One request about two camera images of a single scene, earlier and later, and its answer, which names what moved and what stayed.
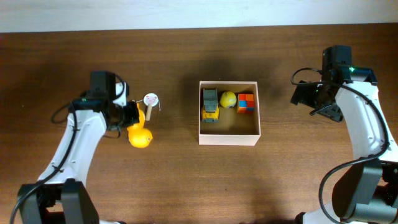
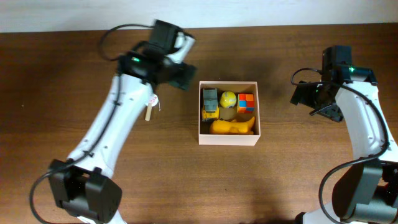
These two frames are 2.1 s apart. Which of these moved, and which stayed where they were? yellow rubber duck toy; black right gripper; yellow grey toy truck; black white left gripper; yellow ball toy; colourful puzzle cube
Moved: yellow rubber duck toy; black white left gripper
Stayed: yellow ball toy; yellow grey toy truck; black right gripper; colourful puzzle cube
